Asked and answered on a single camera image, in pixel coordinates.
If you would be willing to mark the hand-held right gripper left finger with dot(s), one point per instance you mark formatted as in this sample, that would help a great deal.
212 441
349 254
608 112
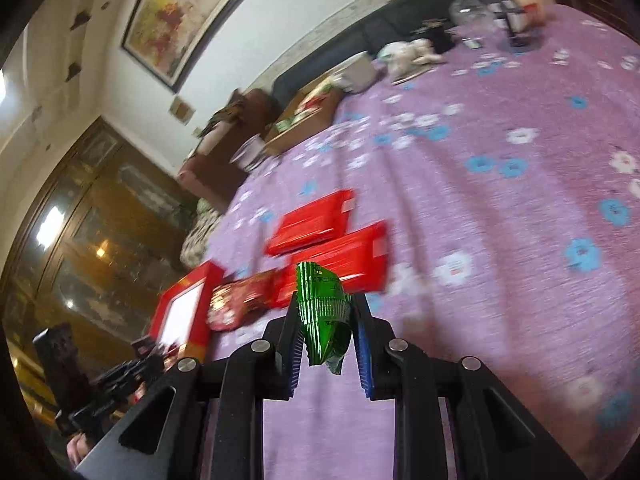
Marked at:
295 360

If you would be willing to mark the large framed painting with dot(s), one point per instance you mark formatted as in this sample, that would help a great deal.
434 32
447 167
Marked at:
190 15

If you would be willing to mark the small white remote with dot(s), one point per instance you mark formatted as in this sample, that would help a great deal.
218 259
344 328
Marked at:
472 43

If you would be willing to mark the floral cushion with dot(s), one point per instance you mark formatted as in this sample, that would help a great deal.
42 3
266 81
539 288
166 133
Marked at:
200 232

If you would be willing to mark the red patterned snack packet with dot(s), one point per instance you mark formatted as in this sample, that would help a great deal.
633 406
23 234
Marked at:
240 300

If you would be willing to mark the green snack packet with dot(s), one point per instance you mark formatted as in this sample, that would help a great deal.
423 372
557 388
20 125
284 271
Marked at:
320 310

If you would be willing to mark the assorted snack packets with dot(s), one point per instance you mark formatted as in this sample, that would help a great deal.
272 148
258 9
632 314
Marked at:
307 102

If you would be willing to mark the brown cardboard box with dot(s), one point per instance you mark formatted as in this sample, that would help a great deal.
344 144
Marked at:
300 132

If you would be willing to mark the brown armchair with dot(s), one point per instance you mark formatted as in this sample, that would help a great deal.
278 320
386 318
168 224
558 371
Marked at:
215 170

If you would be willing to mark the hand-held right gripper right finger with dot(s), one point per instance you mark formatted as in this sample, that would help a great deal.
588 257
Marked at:
362 360

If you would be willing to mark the white ceramic mug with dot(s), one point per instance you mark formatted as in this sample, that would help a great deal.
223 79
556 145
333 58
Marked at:
360 72

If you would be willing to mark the clear plastic cup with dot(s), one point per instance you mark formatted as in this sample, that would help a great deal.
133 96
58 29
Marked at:
247 152

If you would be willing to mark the white plush toy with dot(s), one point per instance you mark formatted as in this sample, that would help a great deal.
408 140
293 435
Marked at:
410 55

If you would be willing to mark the white bottle with red label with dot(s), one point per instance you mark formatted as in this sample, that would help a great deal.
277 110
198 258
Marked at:
530 2

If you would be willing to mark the black phone stand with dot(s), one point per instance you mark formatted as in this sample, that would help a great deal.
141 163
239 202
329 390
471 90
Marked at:
510 15

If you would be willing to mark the thin booklet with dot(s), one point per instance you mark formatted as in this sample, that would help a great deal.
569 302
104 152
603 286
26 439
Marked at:
410 77

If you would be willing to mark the small wall picture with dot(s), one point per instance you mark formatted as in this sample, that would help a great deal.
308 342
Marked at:
181 111

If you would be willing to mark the clear glass bowl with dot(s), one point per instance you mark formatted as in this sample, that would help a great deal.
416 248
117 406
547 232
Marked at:
470 12

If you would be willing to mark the black tabletop device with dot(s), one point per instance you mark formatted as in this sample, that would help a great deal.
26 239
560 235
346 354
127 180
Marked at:
440 40

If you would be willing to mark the wooden glass door cabinet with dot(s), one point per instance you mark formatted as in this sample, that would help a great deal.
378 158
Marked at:
100 235

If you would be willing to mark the dark sofa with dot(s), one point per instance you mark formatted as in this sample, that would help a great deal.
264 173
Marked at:
390 25

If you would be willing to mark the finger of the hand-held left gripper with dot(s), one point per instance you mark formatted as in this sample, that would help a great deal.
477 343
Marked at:
125 375

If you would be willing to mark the flat red box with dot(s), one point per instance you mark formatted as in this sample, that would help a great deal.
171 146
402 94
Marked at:
350 257
310 222

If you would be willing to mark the camouflage cloth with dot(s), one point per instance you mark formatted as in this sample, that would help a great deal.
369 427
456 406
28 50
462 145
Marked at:
225 115

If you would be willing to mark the red gift box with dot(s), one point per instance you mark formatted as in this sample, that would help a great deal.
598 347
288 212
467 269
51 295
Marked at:
200 276

